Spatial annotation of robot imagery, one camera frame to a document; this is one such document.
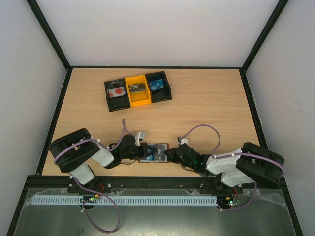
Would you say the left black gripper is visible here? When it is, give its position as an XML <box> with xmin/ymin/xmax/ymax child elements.
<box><xmin>121</xmin><ymin>142</ymin><xmax>156</xmax><ymax>160</ymax></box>

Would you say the brown leather card holder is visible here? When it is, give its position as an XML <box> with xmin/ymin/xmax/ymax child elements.
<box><xmin>138</xmin><ymin>143</ymin><xmax>169</xmax><ymax>163</ymax></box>

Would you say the blue VIP card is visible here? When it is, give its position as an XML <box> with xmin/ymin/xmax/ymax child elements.
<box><xmin>150</xmin><ymin>79</ymin><xmax>165</xmax><ymax>92</ymax></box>

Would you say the black VIP logo card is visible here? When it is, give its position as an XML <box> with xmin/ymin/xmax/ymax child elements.
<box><xmin>154</xmin><ymin>143</ymin><xmax>167</xmax><ymax>162</ymax></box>

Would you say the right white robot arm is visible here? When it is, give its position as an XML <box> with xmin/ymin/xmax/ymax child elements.
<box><xmin>164</xmin><ymin>142</ymin><xmax>285</xmax><ymax>193</ymax></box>

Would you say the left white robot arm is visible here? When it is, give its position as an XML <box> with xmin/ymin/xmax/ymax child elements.
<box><xmin>49</xmin><ymin>128</ymin><xmax>157</xmax><ymax>185</ymax></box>

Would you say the black grey card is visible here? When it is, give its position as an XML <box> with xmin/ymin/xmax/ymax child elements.
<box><xmin>128</xmin><ymin>83</ymin><xmax>146</xmax><ymax>93</ymax></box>

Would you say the red white card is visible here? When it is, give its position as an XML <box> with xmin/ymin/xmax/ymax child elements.
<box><xmin>108</xmin><ymin>87</ymin><xmax>126</xmax><ymax>98</ymax></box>

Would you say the yellow middle bin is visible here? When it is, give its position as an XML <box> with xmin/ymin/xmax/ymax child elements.
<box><xmin>125</xmin><ymin>75</ymin><xmax>152</xmax><ymax>108</ymax></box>

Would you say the right black bin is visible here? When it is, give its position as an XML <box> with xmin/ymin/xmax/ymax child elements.
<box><xmin>145</xmin><ymin>71</ymin><xmax>172</xmax><ymax>103</ymax></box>

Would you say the black bin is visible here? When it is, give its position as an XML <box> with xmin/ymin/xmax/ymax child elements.
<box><xmin>145</xmin><ymin>71</ymin><xmax>172</xmax><ymax>103</ymax></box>
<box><xmin>104</xmin><ymin>78</ymin><xmax>131</xmax><ymax>112</ymax></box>

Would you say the left black bin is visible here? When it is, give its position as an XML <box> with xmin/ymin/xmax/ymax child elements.
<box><xmin>104</xmin><ymin>78</ymin><xmax>131</xmax><ymax>112</ymax></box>

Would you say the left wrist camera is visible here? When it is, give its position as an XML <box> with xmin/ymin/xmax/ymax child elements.
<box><xmin>135</xmin><ymin>131</ymin><xmax>145</xmax><ymax>146</ymax></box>

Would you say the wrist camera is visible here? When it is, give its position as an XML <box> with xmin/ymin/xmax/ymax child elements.
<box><xmin>178</xmin><ymin>137</ymin><xmax>189</xmax><ymax>146</ymax></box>
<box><xmin>135</xmin><ymin>131</ymin><xmax>145</xmax><ymax>146</ymax></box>

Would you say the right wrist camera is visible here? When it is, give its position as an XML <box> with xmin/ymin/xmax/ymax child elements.
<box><xmin>178</xmin><ymin>137</ymin><xmax>189</xmax><ymax>146</ymax></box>

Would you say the white slotted cable duct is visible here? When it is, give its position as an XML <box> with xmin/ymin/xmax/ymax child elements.
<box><xmin>31</xmin><ymin>195</ymin><xmax>217</xmax><ymax>206</ymax></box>

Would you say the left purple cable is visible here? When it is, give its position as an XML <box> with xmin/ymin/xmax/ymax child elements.
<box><xmin>53</xmin><ymin>118</ymin><xmax>122</xmax><ymax>233</ymax></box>

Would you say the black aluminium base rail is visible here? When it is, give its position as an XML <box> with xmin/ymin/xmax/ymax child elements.
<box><xmin>24</xmin><ymin>174</ymin><xmax>286</xmax><ymax>195</ymax></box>

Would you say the black enclosure frame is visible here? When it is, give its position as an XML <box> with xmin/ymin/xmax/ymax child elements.
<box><xmin>7</xmin><ymin>0</ymin><xmax>303</xmax><ymax>236</ymax></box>

